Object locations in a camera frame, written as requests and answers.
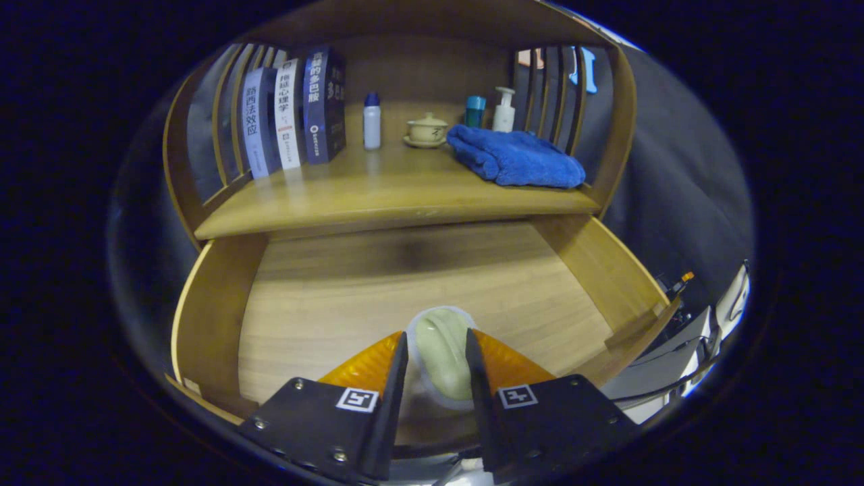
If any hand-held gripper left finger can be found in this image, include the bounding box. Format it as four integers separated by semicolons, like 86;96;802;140
236;331;410;483

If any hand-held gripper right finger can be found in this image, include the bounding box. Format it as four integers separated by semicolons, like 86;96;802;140
464;329;642;484

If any green scrub brush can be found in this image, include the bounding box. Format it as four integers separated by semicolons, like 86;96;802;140
405;306;479;412

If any wooden drawer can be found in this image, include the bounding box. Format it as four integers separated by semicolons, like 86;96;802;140
169;215;682;453

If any wooden countertop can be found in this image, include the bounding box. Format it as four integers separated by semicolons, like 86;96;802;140
194;128;601;240

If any wooden cabinet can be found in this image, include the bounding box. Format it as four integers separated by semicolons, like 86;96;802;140
162;0;639;250

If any black and orange tool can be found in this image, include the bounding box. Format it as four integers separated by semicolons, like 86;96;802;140
658;270;696;302

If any blue folded towel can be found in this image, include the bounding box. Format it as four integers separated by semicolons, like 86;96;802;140
446;124;587;189

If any beige lidded teacup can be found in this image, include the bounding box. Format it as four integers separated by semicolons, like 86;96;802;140
404;112;449;149

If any white bottle with blue cap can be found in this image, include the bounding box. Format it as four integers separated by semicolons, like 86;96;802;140
363;92;382;151

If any white pump bottle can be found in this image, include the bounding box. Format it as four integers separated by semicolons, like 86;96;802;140
492;86;516;132

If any pale grey-blue book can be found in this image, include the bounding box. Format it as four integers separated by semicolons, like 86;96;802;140
242;66;281;180

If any white book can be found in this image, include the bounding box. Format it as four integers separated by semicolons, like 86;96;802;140
273;57;308;169

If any dark blue book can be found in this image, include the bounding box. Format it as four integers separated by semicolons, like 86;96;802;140
302;45;347;165

